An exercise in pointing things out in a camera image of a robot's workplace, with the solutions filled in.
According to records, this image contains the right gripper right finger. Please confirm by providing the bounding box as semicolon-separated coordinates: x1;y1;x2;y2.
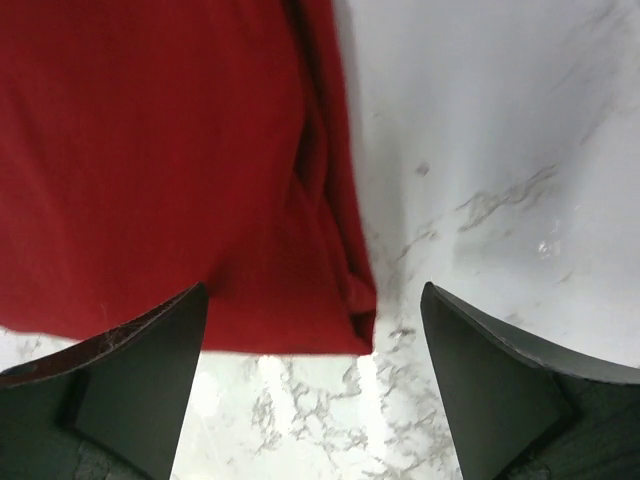
420;283;639;479

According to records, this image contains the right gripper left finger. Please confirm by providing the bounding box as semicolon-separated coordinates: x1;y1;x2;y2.
1;284;208;479

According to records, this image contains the dark red t shirt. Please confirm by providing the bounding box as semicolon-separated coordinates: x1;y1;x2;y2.
1;1;377;355

